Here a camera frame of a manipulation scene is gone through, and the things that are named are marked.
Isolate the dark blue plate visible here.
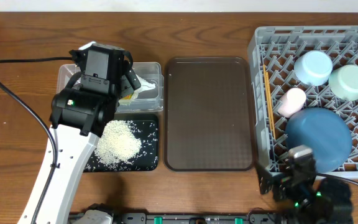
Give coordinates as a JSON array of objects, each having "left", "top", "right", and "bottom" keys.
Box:
[{"left": 285, "top": 108, "right": 352, "bottom": 173}]

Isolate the mint green bowl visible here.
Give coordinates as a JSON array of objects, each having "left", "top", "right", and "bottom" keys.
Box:
[{"left": 329, "top": 65, "right": 358, "bottom": 101}]

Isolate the clear plastic bin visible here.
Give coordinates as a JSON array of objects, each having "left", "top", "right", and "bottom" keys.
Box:
[{"left": 56, "top": 62, "right": 165, "bottom": 113}]

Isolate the white tissue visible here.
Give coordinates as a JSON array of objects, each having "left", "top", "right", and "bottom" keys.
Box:
[{"left": 131, "top": 75, "right": 155, "bottom": 100}]

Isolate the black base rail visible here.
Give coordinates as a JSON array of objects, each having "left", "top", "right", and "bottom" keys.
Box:
[{"left": 67, "top": 210, "right": 287, "bottom": 224}]

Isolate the black plastic tray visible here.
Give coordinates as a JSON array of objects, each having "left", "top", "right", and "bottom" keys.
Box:
[{"left": 84, "top": 113, "right": 158, "bottom": 172}]

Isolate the light blue bowl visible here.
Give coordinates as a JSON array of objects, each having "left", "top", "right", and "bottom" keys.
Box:
[{"left": 293, "top": 50, "right": 333, "bottom": 86}]

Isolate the yellow green snack wrapper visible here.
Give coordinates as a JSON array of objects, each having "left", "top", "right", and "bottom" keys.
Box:
[{"left": 121, "top": 94, "right": 133, "bottom": 100}]

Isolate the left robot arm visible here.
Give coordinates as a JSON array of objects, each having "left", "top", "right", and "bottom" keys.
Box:
[{"left": 19, "top": 121, "right": 141, "bottom": 224}]

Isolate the grey dishwasher rack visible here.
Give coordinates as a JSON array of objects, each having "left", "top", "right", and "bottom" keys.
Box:
[{"left": 248, "top": 26, "right": 358, "bottom": 179}]

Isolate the brown serving tray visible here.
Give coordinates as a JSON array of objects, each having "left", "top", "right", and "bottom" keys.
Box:
[{"left": 163, "top": 57, "right": 256, "bottom": 172}]

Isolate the white rice pile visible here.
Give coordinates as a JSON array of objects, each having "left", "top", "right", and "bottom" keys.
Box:
[{"left": 94, "top": 120, "right": 142, "bottom": 166}]

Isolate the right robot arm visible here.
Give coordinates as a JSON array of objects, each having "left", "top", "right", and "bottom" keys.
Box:
[{"left": 272, "top": 157, "right": 354, "bottom": 224}]

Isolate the wooden chopstick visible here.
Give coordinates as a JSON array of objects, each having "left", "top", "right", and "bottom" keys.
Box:
[
  {"left": 264, "top": 72, "right": 276, "bottom": 139},
  {"left": 263, "top": 65, "right": 276, "bottom": 139}
]

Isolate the pink cup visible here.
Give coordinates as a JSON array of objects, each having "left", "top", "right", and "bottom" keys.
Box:
[{"left": 277, "top": 88, "right": 306, "bottom": 118}]

